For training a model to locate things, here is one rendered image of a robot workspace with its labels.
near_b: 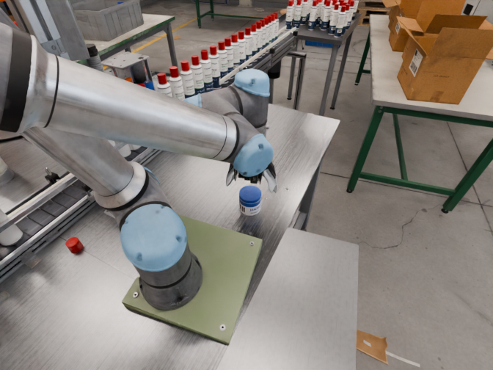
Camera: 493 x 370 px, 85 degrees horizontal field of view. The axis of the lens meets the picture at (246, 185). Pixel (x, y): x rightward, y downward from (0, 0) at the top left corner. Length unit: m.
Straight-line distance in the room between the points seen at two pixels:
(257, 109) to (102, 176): 0.33
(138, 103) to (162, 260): 0.30
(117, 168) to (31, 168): 0.68
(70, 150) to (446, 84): 1.76
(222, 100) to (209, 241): 0.39
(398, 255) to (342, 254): 1.19
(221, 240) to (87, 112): 0.53
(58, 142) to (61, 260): 0.49
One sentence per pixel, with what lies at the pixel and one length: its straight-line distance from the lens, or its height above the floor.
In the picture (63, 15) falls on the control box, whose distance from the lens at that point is 0.72.
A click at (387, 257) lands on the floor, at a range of 1.96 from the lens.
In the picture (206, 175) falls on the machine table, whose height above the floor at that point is 0.83.
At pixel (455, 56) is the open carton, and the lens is 1.82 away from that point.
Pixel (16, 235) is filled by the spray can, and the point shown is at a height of 0.90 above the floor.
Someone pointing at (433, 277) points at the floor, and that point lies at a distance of 2.01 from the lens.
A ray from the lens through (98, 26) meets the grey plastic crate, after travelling 2.80.
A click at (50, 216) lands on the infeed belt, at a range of 0.98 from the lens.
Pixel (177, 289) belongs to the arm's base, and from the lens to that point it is 0.66.
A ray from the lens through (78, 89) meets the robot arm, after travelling 0.33.
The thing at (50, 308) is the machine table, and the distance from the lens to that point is 0.86.
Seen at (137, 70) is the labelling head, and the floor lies 1.08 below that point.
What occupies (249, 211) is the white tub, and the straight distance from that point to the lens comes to 0.85.
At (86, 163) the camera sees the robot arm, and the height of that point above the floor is 1.21.
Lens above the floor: 1.49
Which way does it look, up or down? 44 degrees down
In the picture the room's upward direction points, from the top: straight up
